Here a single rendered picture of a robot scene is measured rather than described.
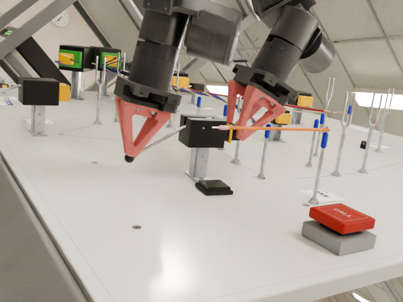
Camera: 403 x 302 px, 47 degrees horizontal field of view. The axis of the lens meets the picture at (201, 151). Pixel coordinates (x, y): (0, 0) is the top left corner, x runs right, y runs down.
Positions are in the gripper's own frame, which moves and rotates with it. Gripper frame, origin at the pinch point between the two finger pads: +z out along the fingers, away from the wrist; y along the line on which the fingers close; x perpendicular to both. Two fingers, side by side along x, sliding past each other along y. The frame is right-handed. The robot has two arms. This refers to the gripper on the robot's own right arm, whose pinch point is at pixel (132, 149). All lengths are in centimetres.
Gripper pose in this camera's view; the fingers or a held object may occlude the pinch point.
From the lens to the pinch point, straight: 64.2
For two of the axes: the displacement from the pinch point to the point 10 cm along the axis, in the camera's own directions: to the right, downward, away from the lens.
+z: -2.7, 9.5, 1.6
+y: -3.9, -2.6, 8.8
